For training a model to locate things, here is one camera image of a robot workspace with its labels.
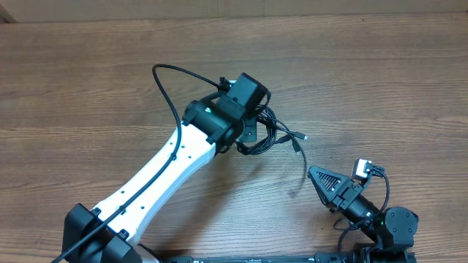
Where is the black usb cable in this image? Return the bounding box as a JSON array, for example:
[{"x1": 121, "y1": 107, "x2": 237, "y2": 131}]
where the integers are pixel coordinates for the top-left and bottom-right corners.
[{"x1": 235, "y1": 104, "x2": 309, "y2": 191}]

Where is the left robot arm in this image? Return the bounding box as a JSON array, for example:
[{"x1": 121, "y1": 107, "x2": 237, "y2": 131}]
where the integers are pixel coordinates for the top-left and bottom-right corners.
[{"x1": 57, "y1": 73, "x2": 271, "y2": 263}]

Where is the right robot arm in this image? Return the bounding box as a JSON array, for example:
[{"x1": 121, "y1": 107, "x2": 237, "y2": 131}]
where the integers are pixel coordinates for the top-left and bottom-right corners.
[{"x1": 308, "y1": 159, "x2": 419, "y2": 262}]

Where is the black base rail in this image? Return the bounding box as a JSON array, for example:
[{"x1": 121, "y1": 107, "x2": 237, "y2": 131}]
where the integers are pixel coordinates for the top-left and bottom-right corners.
[{"x1": 159, "y1": 252, "x2": 417, "y2": 263}]

